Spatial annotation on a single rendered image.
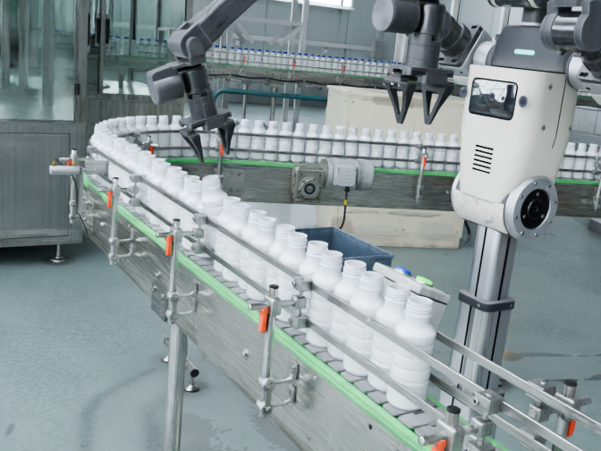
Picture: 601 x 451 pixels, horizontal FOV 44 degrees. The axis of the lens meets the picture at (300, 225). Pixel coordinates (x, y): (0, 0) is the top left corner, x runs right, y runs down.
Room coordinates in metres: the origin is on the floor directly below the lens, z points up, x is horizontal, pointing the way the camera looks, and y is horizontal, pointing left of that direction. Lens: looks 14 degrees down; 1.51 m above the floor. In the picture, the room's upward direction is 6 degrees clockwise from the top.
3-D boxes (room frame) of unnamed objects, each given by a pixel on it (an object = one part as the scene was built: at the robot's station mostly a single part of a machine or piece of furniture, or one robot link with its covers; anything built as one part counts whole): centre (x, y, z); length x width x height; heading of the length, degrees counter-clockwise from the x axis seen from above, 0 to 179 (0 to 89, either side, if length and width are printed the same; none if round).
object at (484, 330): (1.78, -0.49, 0.74); 0.11 x 0.11 x 0.40; 32
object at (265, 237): (1.43, 0.07, 1.08); 0.06 x 0.06 x 0.17
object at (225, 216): (1.58, 0.15, 1.08); 0.06 x 0.06 x 0.17
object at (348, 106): (5.98, -0.71, 0.59); 1.10 x 0.62 x 1.18; 104
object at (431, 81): (1.33, -0.20, 1.44); 0.07 x 0.07 x 0.09; 31
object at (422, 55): (1.33, -0.18, 1.51); 0.10 x 0.07 x 0.07; 121
